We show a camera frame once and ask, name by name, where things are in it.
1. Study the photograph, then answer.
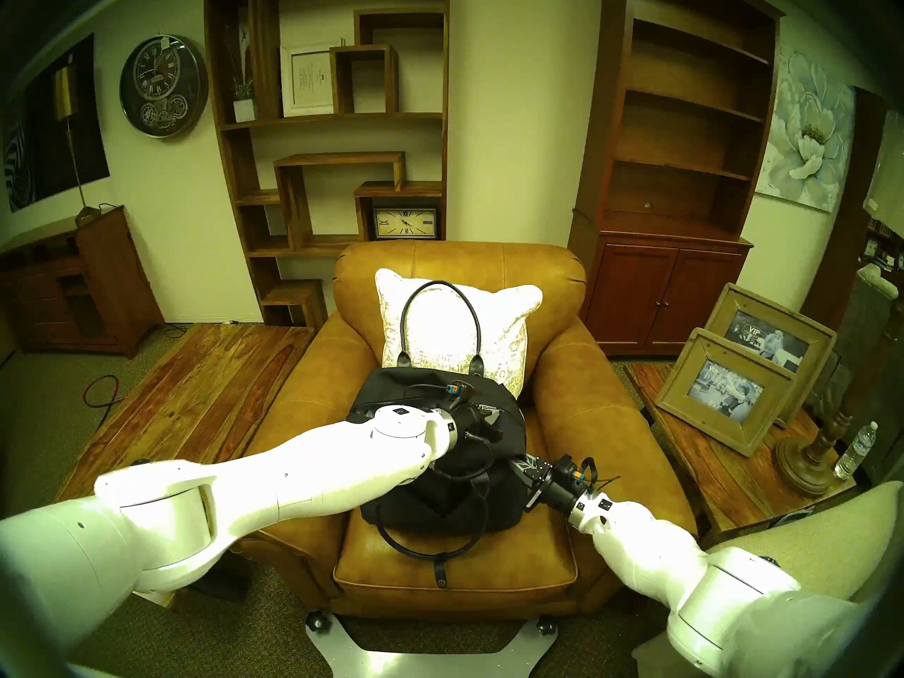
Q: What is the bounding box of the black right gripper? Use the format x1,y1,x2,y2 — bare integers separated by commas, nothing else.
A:
510,454,601,515

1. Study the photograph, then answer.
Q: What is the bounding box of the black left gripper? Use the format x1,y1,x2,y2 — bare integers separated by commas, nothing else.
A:
451,403,508,449

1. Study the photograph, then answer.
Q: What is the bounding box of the black zipper handbag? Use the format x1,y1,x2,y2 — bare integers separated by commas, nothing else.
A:
346,281,529,589

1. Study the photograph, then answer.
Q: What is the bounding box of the white patterned cushion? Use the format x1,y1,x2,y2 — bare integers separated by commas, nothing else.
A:
374,268,543,396

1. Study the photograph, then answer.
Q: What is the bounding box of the tan leather armchair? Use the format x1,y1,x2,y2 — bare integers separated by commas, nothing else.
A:
244,241,696,621

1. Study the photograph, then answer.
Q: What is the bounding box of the rustic wooden side table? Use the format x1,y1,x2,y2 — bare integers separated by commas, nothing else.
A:
624,361,857,536

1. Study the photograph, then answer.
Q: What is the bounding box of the reddish wooden hutch bookcase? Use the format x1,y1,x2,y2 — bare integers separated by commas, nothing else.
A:
567,0,786,356

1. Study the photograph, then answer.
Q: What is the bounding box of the rectangular table clock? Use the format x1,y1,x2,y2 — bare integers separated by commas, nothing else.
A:
372,205,439,241

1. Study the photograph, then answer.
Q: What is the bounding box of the turned wooden table lamp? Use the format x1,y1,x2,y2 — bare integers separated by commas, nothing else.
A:
775,112,904,499

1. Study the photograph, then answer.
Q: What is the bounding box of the rustic wooden coffee table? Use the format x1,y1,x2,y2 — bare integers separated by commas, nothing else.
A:
53,322,316,504

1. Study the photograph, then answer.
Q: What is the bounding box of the beige fabric sofa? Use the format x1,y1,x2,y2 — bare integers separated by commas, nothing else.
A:
631,480,904,678

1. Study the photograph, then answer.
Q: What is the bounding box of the clear plastic water bottle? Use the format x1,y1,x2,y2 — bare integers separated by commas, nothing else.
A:
833,421,879,481

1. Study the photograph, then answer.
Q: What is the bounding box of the open wooden shelf unit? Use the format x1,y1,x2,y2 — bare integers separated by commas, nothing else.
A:
203,0,451,329

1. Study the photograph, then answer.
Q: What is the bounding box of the grey upholstered armchair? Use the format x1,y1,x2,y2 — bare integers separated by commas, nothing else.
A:
812,263,904,458

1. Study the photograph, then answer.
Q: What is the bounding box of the white framed certificate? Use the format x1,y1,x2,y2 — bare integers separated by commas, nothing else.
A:
280,41,347,118

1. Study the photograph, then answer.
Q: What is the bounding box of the small potted plant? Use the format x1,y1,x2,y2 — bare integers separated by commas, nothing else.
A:
226,27,259,124

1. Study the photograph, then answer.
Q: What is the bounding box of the dark wooden media cabinet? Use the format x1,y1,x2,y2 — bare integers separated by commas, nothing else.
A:
0,205,165,359

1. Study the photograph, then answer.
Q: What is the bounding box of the dark bookcase with small clocks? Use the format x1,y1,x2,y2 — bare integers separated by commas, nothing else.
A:
858,218,904,275

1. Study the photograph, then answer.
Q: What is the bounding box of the white flower painting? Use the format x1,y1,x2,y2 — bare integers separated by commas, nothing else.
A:
754,46,857,213

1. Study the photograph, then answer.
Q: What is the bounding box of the slim brass lamp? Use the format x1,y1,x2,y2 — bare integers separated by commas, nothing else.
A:
55,55,103,225

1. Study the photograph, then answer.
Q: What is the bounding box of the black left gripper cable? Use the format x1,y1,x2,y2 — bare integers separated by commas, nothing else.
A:
424,429,499,481

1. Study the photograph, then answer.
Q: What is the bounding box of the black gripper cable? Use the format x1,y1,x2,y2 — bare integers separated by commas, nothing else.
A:
579,456,622,492
424,429,499,481

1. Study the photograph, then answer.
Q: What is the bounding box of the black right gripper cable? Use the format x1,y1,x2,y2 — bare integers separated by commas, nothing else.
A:
579,456,622,492

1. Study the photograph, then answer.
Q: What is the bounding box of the small wooden photo frame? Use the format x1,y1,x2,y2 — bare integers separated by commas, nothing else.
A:
655,328,797,458

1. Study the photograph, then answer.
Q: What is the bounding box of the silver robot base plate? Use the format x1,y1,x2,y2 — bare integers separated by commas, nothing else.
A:
305,613,559,678

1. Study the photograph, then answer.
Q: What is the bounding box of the large wooden photo frame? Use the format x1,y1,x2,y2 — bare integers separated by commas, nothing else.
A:
705,283,838,428

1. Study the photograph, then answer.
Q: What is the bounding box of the red floor cable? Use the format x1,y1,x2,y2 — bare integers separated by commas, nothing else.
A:
83,374,124,427

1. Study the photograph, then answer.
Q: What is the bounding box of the round black wall clock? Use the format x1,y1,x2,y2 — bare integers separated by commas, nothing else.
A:
119,35,210,139

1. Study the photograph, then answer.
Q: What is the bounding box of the dark zebra wall art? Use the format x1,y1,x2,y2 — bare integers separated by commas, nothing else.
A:
0,34,111,213

